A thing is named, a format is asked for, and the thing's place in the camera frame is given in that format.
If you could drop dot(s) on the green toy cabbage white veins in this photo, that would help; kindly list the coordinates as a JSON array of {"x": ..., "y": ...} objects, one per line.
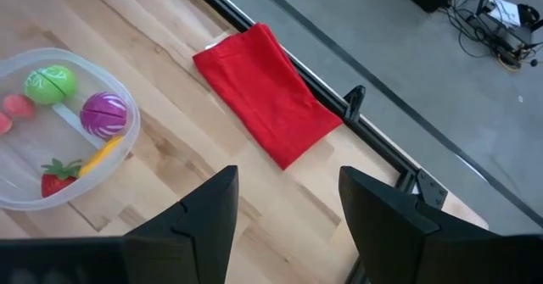
[{"x": 51, "y": 85}]

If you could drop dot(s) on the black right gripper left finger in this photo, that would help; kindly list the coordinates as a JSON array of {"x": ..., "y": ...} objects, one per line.
[{"x": 191, "y": 233}]

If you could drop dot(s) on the white power box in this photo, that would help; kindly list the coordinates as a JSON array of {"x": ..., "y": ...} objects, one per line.
[{"x": 505, "y": 10}]

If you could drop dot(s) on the purple toy cabbage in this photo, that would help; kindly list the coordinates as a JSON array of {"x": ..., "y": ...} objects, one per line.
[{"x": 104, "y": 114}]

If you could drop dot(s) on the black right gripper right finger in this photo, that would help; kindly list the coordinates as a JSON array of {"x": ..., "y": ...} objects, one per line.
[{"x": 403, "y": 241}]

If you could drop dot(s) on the yellow toy banana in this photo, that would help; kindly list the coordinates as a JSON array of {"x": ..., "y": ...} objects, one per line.
[{"x": 99, "y": 157}]

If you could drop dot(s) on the clear plastic tupperware container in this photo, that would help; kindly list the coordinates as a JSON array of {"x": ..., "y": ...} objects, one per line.
[{"x": 38, "y": 140}]

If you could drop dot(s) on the folded red cloth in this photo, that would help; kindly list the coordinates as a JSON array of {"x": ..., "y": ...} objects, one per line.
[{"x": 263, "y": 93}]

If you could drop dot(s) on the red toy strawberry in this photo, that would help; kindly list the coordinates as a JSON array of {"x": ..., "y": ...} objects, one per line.
[{"x": 55, "y": 184}]

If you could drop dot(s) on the black frame clamp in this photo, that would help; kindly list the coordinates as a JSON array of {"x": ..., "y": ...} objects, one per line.
[{"x": 355, "y": 101}]

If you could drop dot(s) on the pink toy peach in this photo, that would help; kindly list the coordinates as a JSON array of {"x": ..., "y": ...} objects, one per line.
[
  {"x": 18, "y": 106},
  {"x": 4, "y": 124}
]

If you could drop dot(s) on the black aluminium table frame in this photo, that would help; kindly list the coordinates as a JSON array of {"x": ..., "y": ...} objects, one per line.
[{"x": 430, "y": 191}]

